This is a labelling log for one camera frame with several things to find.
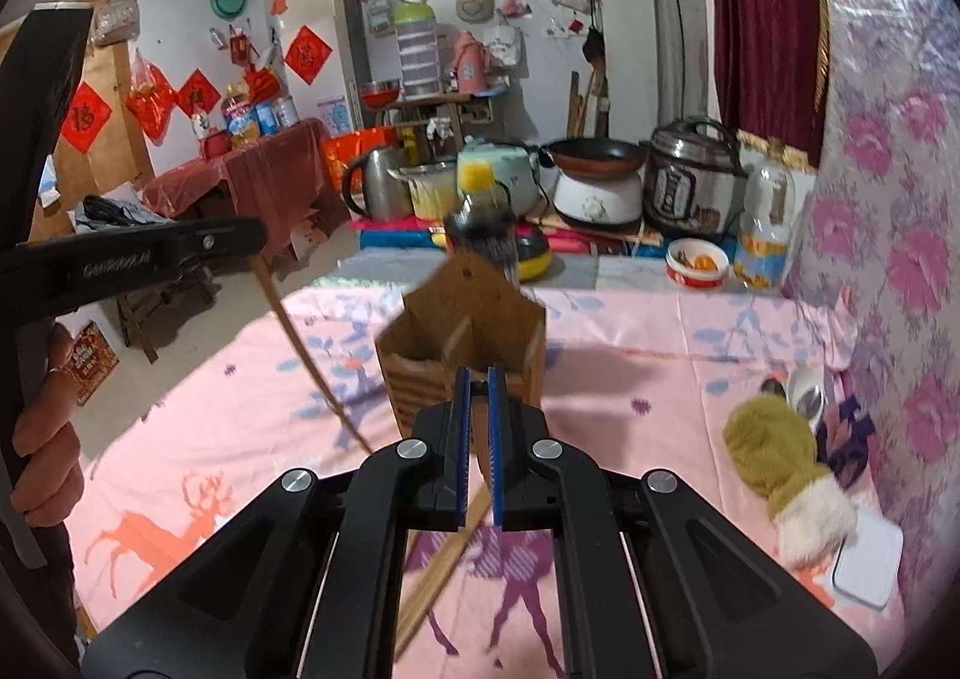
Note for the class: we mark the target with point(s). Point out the dark purple cloth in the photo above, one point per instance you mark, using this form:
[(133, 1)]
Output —
[(847, 439)]

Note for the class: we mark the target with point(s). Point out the orange gift box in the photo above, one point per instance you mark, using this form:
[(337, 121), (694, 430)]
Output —
[(360, 154)]

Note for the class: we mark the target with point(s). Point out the black bag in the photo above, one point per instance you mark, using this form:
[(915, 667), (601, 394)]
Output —
[(112, 210)]

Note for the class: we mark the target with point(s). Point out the grey stacked container green lid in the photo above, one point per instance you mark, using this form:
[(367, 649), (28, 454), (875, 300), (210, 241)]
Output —
[(416, 57)]

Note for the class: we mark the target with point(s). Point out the pink deer print cloth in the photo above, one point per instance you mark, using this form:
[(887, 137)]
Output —
[(225, 424)]

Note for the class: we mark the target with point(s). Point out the light green rice cooker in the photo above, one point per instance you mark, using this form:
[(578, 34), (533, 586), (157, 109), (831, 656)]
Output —
[(517, 177)]

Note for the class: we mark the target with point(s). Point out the wooden door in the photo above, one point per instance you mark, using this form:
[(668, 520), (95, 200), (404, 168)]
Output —
[(120, 147)]

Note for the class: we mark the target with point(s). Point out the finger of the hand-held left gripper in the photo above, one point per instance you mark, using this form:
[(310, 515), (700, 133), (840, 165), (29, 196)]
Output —
[(225, 238)]

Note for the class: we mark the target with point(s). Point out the grey mat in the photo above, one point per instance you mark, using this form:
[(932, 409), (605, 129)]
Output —
[(390, 266)]

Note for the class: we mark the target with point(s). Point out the steel electric kettle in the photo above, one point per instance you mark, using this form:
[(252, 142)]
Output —
[(379, 188)]

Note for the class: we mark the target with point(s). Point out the person's left forearm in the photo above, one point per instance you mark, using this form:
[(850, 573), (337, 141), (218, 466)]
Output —
[(41, 596)]

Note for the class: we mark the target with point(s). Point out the white tote bag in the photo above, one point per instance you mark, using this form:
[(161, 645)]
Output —
[(502, 45)]

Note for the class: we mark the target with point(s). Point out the maroon curtain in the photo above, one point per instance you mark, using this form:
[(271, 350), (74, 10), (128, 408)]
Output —
[(765, 12)]

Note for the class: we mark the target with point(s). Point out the cream enamel pot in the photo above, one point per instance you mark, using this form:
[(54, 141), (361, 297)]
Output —
[(431, 195)]

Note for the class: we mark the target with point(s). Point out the yellow-green plush glove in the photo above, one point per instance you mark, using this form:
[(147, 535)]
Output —
[(772, 454)]

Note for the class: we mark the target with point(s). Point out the dark soy sauce bottle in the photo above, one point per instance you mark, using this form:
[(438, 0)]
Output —
[(480, 229)]

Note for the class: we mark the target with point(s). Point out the red and white bowl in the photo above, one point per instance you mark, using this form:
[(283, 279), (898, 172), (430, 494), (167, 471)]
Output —
[(694, 278)]

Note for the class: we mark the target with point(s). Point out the cardboard box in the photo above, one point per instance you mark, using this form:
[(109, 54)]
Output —
[(309, 236)]

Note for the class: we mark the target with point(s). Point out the white flat box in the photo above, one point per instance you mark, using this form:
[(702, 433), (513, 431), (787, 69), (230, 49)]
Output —
[(870, 563)]

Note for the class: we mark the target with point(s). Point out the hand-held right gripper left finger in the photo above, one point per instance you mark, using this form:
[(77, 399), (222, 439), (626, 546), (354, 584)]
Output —
[(463, 450)]

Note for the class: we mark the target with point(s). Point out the white electric stove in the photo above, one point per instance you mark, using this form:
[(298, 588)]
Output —
[(600, 203)]

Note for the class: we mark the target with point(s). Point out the grey sheer curtain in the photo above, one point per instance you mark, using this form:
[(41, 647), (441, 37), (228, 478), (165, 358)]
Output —
[(675, 12)]

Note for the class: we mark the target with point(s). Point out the pink thermos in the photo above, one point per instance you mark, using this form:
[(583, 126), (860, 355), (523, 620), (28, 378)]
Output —
[(471, 66)]

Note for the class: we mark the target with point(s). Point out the steel pressure cooker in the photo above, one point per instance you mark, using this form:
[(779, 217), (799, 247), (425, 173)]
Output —
[(690, 188)]

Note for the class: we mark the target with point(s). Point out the red basin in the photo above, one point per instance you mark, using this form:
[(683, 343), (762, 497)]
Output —
[(379, 96)]

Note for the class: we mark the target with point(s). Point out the small red box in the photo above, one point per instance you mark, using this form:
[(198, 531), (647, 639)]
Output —
[(214, 147)]

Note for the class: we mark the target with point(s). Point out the white spoon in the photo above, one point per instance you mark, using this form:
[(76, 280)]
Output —
[(806, 394)]

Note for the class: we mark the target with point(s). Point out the blue platform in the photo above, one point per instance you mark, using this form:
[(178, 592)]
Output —
[(390, 240)]

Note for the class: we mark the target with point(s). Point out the person's left hand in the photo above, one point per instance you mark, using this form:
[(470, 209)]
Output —
[(45, 439)]

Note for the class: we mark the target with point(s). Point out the pink mat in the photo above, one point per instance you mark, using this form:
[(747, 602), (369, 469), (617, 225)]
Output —
[(405, 224)]

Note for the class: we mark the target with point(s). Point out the wooden chopstick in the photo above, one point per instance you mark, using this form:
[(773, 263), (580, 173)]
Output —
[(300, 356), (435, 578)]

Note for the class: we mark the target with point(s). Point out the table with red cloth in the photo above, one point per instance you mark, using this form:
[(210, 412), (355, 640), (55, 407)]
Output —
[(255, 177)]

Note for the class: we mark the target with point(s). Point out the wooden shelf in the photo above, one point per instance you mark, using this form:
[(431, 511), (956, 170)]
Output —
[(450, 105)]

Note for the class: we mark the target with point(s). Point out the wooden utensil holder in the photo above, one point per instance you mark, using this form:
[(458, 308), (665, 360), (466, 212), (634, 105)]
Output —
[(420, 364)]

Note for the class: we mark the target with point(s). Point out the leaning wooden sticks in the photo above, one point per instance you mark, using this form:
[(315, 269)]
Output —
[(589, 109)]

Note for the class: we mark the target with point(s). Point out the brown frying pan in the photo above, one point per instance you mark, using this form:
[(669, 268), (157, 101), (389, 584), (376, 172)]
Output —
[(596, 158)]

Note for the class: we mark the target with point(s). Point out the yellow cooking oil bottle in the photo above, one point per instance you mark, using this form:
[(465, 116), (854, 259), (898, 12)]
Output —
[(238, 120)]

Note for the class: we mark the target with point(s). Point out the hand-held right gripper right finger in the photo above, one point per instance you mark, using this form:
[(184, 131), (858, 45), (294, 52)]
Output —
[(496, 450)]

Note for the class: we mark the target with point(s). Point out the white refrigerator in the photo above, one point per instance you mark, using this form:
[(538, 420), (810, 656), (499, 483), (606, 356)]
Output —
[(343, 42)]

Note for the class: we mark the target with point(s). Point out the floral wall covering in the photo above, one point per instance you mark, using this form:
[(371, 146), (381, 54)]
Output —
[(885, 162)]

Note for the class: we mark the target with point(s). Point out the red printed box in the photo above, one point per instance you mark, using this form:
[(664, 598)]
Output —
[(90, 360)]

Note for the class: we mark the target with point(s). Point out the wooden stool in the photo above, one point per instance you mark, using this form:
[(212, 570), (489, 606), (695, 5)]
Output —
[(150, 308)]

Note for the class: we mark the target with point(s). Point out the red diamond poster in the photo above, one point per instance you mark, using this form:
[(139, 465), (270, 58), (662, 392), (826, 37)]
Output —
[(85, 118), (307, 55), (200, 94)]

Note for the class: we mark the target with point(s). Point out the clear plastic oil bottle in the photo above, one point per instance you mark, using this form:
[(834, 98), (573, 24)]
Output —
[(761, 251)]

